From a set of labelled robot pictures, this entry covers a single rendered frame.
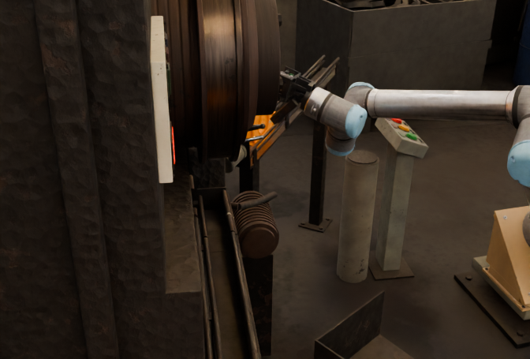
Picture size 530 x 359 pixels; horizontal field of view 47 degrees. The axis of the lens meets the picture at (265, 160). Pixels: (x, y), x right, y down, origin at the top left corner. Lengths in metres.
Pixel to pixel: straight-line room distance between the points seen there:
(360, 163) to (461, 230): 0.84
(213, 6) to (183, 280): 0.47
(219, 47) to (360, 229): 1.35
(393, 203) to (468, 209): 0.77
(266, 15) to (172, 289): 0.54
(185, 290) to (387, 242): 1.54
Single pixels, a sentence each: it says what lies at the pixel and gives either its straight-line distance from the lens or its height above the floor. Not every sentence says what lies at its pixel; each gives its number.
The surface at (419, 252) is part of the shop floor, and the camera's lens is 2.68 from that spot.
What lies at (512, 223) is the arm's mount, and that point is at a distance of 2.32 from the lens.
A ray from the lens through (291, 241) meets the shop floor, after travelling 2.66.
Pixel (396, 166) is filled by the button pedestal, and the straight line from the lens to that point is 2.28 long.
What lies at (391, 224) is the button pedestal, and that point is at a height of 0.23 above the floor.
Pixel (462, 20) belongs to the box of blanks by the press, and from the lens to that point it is 3.89.
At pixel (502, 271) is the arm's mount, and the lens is 2.34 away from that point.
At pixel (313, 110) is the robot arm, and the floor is 0.84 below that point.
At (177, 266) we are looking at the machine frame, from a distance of 1.04.
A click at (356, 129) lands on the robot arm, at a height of 0.79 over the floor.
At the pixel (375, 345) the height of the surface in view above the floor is 0.61.
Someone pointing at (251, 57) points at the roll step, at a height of 1.15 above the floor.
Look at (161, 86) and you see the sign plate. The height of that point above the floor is 1.21.
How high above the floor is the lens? 1.48
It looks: 26 degrees down
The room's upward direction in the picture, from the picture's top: 1 degrees clockwise
